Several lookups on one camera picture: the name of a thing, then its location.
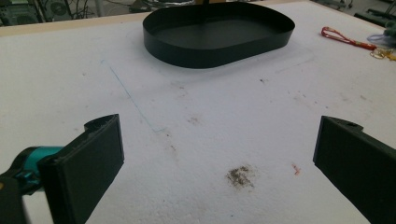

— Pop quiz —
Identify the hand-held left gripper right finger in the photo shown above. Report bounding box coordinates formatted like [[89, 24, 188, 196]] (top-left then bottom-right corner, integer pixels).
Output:
[[312, 115, 396, 224]]

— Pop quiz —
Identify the grey plush toy keychain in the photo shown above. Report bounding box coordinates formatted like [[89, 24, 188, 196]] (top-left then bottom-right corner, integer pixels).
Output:
[[367, 20, 396, 49]]

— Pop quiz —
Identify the orange charm keychain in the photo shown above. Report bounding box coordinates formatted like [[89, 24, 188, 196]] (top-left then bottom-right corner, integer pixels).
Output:
[[369, 47, 396, 62]]

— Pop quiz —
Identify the red lanyard keychain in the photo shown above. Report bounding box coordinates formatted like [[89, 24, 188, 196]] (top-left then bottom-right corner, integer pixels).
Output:
[[320, 26, 377, 51]]

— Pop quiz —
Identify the black oval tray with stand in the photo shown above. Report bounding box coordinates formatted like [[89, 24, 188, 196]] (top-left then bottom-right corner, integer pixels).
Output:
[[142, 0, 296, 69]]

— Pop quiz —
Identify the black computer tower green label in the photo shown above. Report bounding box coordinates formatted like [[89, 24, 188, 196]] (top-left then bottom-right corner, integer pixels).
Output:
[[0, 0, 43, 26]]

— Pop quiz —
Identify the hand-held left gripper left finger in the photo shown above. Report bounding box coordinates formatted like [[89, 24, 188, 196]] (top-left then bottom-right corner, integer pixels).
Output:
[[36, 113, 125, 224]]

